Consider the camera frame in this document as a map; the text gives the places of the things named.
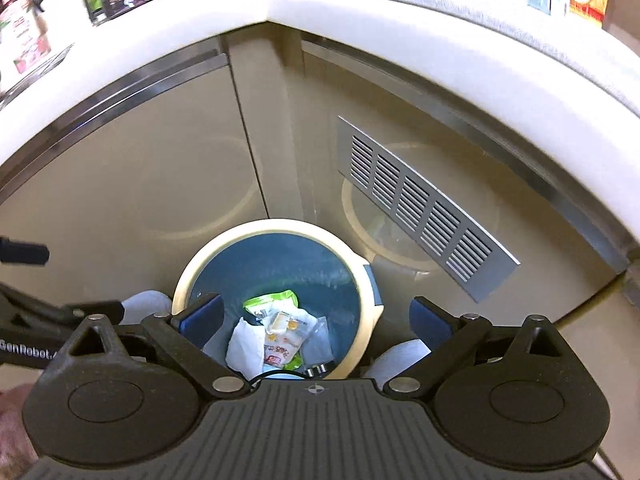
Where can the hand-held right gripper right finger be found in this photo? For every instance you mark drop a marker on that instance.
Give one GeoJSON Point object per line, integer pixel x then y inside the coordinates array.
{"type": "Point", "coordinates": [430, 320]}

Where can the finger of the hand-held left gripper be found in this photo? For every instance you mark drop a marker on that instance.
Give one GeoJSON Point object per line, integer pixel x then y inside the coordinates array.
{"type": "Point", "coordinates": [22, 251]}
{"type": "Point", "coordinates": [50, 312]}

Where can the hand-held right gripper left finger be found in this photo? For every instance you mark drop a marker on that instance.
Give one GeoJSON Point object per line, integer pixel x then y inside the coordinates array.
{"type": "Point", "coordinates": [200, 320]}

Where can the white tissue paper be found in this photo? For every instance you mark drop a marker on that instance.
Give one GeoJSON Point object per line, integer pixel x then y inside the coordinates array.
{"type": "Point", "coordinates": [245, 345]}

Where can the green wrapper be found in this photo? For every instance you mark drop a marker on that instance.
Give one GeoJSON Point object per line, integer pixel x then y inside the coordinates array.
{"type": "Point", "coordinates": [265, 302]}

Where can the white drink pouch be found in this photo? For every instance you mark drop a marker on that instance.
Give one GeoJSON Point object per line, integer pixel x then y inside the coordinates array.
{"type": "Point", "coordinates": [285, 340]}

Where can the cream round trash bin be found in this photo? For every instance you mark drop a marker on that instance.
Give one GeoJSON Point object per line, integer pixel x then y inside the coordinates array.
{"type": "Point", "coordinates": [320, 270]}

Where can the person's left hand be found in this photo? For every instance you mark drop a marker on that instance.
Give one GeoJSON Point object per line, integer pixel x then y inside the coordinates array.
{"type": "Point", "coordinates": [15, 430]}

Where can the white slipper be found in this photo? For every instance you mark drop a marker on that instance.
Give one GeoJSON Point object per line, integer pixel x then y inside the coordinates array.
{"type": "Point", "coordinates": [145, 305]}
{"type": "Point", "coordinates": [395, 360]}

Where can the metal vent grille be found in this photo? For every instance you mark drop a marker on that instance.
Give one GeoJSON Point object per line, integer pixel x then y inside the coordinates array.
{"type": "Point", "coordinates": [500, 272]}

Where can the beige kitchen cabinet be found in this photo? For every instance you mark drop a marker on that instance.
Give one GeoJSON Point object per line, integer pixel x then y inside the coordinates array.
{"type": "Point", "coordinates": [150, 170]}

